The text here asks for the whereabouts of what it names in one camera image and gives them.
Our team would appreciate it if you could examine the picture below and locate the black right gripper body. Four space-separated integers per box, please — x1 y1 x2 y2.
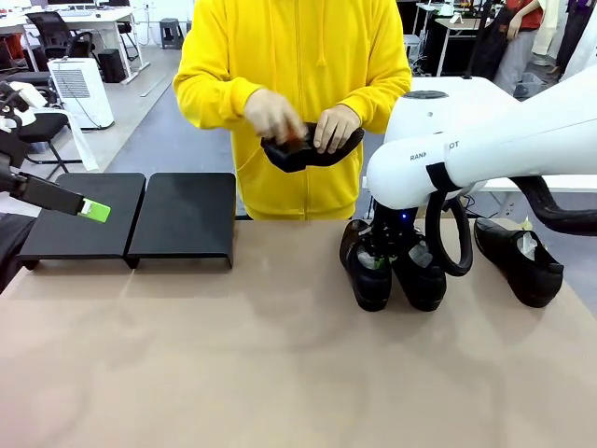
368 203 423 253

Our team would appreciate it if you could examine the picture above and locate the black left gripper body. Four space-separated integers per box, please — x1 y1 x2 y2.
0 151 23 196

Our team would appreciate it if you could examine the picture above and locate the person's right forearm yellow sleeve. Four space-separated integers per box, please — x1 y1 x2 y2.
173 74 262 132

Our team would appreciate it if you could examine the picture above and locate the person's left forearm yellow sleeve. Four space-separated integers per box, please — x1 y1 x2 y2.
354 64 414 136

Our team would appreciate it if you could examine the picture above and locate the black shoe stand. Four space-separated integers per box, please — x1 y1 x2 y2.
124 172 237 271
17 173 147 271

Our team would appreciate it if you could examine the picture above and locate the person's left hand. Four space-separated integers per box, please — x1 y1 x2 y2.
312 104 365 156

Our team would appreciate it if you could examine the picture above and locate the person's right hand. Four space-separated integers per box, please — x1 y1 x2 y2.
243 87 307 142

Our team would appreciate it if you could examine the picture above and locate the white paper shoe stuffing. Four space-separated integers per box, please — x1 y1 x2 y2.
510 231 545 262
408 242 435 270

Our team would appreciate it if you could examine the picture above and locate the black visitor chair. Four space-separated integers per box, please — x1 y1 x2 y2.
0 69 84 177

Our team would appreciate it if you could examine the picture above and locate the white air purifier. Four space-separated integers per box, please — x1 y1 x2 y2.
47 56 116 131

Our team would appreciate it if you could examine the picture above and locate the black computer tower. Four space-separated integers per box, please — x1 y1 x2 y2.
96 49 127 84

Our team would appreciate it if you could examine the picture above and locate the black mesh office chair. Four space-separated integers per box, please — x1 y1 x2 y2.
25 11 97 71

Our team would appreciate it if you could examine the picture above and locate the white office desk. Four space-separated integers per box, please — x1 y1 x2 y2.
0 5 151 86

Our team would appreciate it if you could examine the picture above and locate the person in yellow hoodie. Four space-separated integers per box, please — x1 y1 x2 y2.
172 0 414 221

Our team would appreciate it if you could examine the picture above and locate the grey plastic stool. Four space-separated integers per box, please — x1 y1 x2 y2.
160 17 187 50

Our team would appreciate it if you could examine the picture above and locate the black hanging coat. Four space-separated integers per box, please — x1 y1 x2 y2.
470 4 512 80

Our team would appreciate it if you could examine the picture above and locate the wooden top desk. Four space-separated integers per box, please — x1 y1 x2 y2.
436 16 495 78

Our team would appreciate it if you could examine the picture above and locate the mannequin with red shirt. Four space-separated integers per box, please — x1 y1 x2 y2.
493 0 547 97

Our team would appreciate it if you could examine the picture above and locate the cream hanging jacket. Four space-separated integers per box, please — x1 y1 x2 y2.
531 0 568 57

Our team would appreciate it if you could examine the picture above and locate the black velcro strap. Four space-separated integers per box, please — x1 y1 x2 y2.
425 161 462 193

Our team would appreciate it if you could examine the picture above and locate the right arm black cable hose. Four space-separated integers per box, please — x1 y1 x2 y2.
424 175 597 280

